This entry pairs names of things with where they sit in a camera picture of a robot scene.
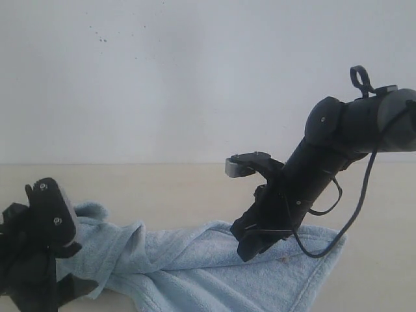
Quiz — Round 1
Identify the light blue terry towel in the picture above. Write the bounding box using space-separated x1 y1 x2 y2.
57 202 344 311

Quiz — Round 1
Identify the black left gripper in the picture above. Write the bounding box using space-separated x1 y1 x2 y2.
1 203 99 311

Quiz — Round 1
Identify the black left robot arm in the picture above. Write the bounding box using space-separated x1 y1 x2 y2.
1 203 98 311

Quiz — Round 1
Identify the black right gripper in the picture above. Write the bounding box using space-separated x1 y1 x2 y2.
230 162 312 262

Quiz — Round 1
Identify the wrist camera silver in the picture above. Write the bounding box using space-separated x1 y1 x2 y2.
225 151 284 181
25 177 79 248

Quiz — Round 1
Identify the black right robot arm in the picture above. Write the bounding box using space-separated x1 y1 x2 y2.
226 88 415 261

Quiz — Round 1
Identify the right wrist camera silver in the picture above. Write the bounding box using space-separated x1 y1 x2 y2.
225 151 284 181

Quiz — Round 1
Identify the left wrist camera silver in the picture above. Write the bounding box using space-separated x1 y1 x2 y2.
25 177 79 248

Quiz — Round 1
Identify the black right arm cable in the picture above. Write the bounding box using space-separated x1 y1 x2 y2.
285 64 416 259

